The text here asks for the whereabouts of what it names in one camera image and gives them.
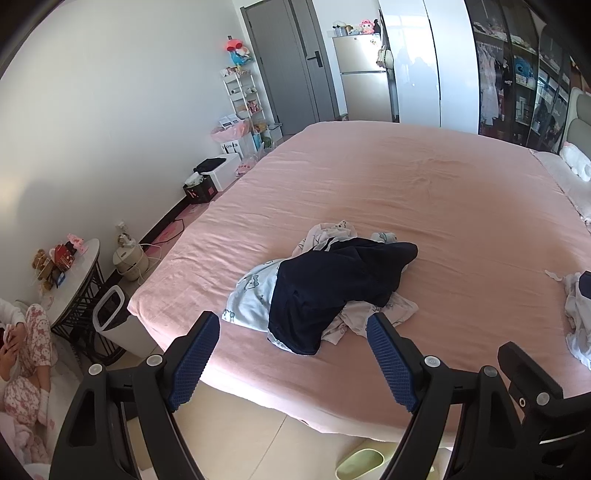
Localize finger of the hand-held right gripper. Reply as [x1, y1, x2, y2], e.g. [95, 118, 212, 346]
[497, 340, 591, 480]

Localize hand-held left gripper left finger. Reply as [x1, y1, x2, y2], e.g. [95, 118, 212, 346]
[48, 311, 221, 480]

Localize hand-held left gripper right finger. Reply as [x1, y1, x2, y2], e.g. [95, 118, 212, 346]
[366, 312, 536, 480]

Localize navy pants with white stripes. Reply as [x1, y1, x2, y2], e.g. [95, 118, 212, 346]
[268, 237, 419, 356]

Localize white trash bin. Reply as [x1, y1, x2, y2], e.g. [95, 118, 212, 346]
[92, 285, 155, 358]

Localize white garment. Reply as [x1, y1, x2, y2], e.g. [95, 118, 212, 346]
[564, 271, 591, 361]

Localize light blue printed garment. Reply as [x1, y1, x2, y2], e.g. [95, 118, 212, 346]
[225, 220, 398, 356]

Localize green slipper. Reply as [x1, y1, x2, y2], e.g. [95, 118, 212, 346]
[369, 438, 441, 480]
[335, 449, 387, 480]

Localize beige humidifier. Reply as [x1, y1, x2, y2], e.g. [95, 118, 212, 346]
[113, 233, 150, 280]

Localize round side table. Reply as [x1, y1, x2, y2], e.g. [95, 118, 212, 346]
[28, 239, 125, 365]

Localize black box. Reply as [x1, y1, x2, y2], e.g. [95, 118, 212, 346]
[183, 178, 218, 204]

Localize brown teddy bear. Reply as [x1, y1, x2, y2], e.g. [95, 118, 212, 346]
[31, 249, 51, 278]

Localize bed with pink sheet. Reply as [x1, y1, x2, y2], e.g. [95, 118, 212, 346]
[127, 120, 591, 439]

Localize white storage box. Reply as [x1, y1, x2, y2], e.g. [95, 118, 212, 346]
[193, 152, 242, 192]

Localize pink pillow blanket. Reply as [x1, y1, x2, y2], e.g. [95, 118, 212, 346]
[531, 148, 591, 222]

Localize white plush toy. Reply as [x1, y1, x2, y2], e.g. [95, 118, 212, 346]
[560, 142, 591, 176]

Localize pink bouquet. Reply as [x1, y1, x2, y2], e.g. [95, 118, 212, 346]
[211, 115, 252, 141]

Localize grey padded headboard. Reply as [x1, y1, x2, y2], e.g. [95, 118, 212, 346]
[558, 88, 591, 158]

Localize white shelf rack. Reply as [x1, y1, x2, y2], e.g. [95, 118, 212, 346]
[223, 69, 273, 148]

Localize silver fridge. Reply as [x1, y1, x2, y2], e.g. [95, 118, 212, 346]
[331, 33, 399, 123]

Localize glass door cabinet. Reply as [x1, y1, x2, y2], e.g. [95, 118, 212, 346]
[464, 0, 583, 153]

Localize grey door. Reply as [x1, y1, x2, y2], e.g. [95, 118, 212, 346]
[241, 0, 340, 137]

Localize orange and blue toy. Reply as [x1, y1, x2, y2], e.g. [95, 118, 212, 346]
[225, 39, 254, 68]

